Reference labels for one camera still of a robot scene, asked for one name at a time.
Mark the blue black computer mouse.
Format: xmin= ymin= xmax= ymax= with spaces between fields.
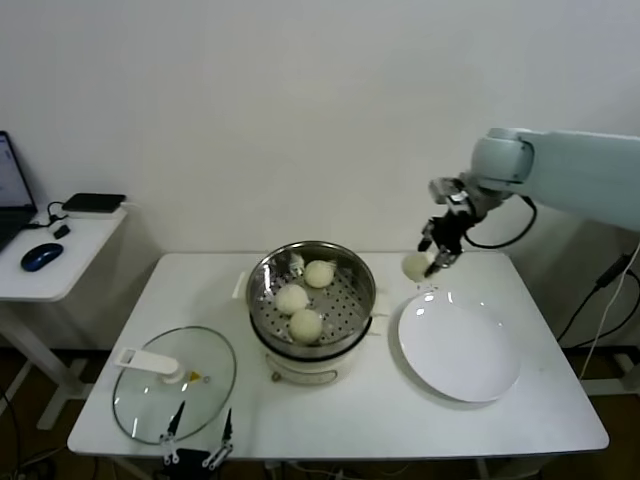
xmin=19 ymin=242 xmax=65 ymax=274

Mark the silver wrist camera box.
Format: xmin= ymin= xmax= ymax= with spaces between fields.
xmin=428 ymin=176 xmax=471 ymax=206

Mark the black flat hard drive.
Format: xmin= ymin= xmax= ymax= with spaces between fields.
xmin=62 ymin=193 xmax=127 ymax=215

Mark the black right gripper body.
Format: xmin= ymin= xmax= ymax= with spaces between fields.
xmin=422 ymin=210 xmax=482 ymax=257

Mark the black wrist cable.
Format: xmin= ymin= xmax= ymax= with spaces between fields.
xmin=462 ymin=194 xmax=539 ymax=250

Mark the black laptop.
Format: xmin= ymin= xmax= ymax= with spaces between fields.
xmin=0 ymin=131 xmax=40 ymax=254

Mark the white round plate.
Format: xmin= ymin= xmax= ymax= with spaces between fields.
xmin=397 ymin=291 xmax=521 ymax=403

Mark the thin black usb cable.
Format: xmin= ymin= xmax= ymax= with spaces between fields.
xmin=24 ymin=199 xmax=71 ymax=232

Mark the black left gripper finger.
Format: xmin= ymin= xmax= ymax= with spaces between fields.
xmin=158 ymin=399 xmax=185 ymax=464
xmin=201 ymin=407 xmax=235 ymax=469

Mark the white cable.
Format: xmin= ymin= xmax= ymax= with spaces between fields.
xmin=579 ymin=247 xmax=640 ymax=384

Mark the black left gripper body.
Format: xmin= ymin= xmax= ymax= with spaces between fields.
xmin=173 ymin=448 xmax=209 ymax=480

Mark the white side desk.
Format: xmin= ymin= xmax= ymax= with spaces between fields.
xmin=0 ymin=202 xmax=139 ymax=431

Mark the perforated steel steamer basket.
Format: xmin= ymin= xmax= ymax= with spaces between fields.
xmin=246 ymin=241 xmax=377 ymax=352

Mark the black power cable with adapter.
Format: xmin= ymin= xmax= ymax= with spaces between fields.
xmin=555 ymin=253 xmax=632 ymax=349

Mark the white steamed baozi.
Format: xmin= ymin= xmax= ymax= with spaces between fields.
xmin=275 ymin=283 xmax=309 ymax=315
xmin=303 ymin=259 xmax=335 ymax=289
xmin=288 ymin=308 xmax=324 ymax=346
xmin=402 ymin=252 xmax=439 ymax=284

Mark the glass lid with white handle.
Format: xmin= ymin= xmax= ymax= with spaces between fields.
xmin=112 ymin=325 xmax=237 ymax=445

